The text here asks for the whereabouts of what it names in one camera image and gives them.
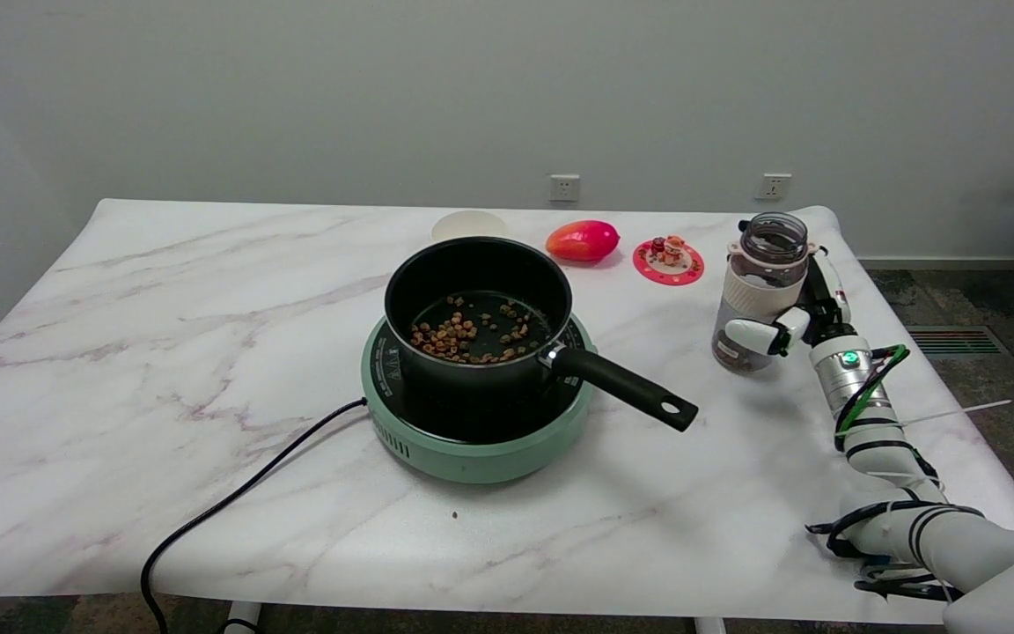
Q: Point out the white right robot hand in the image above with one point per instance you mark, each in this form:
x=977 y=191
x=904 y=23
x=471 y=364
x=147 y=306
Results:
x=824 y=308

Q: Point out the white wall socket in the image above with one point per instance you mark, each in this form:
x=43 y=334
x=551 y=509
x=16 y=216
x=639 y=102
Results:
x=564 y=187
x=773 y=186

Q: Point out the clear bottle with beige sleeve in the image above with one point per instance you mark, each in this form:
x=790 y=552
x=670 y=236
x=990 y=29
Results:
x=758 y=295

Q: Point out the white table leg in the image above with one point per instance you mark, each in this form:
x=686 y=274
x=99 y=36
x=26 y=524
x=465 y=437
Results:
x=709 y=625
x=241 y=618

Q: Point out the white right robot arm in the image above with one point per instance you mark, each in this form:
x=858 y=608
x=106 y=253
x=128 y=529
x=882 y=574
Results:
x=877 y=449

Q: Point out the striped floor vent grille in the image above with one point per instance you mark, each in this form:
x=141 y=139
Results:
x=956 y=342

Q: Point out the green induction cooker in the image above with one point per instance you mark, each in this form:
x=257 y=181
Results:
x=472 y=460

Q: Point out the pink coaster with figurines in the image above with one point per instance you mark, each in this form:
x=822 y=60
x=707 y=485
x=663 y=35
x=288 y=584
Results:
x=670 y=264

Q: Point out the beige round lid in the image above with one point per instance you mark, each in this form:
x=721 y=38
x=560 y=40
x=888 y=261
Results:
x=467 y=224

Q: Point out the red mango toy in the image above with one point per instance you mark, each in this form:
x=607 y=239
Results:
x=584 y=241

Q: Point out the mixed beans in saucepan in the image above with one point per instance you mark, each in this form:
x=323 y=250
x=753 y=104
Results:
x=459 y=336

